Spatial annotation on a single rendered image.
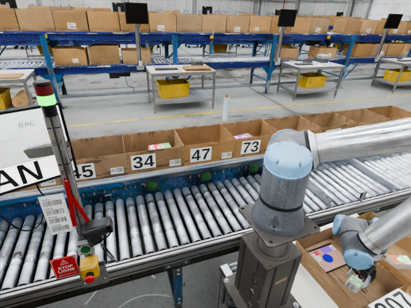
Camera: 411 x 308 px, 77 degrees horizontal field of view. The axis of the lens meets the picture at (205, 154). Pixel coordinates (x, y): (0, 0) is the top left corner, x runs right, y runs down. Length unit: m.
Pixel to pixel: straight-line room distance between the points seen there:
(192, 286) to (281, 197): 1.51
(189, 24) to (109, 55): 1.84
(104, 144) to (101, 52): 3.99
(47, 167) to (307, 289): 1.26
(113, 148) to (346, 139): 1.55
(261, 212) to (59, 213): 0.78
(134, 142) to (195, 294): 1.23
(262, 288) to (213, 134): 1.36
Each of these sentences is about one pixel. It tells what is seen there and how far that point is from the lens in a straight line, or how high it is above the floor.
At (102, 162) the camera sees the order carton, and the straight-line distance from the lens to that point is 1.75.
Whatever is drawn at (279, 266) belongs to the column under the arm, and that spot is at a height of 1.07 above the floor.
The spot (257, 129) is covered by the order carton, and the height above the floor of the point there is 0.96.
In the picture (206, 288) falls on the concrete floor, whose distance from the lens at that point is 2.24.
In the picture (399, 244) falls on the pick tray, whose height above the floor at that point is 0.76.
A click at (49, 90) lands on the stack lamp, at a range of 0.96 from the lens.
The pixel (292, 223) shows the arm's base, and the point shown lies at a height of 1.27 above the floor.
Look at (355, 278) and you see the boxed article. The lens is 1.51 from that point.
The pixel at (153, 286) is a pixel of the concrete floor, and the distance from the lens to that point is 2.26.
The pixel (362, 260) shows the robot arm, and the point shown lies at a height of 1.13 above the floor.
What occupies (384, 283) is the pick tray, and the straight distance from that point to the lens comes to 1.60.
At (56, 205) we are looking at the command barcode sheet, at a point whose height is 1.19.
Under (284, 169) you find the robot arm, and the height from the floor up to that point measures 1.46.
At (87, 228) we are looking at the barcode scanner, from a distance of 1.18.
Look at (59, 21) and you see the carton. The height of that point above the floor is 1.55.
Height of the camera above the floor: 1.88
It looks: 30 degrees down
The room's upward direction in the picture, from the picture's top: 2 degrees clockwise
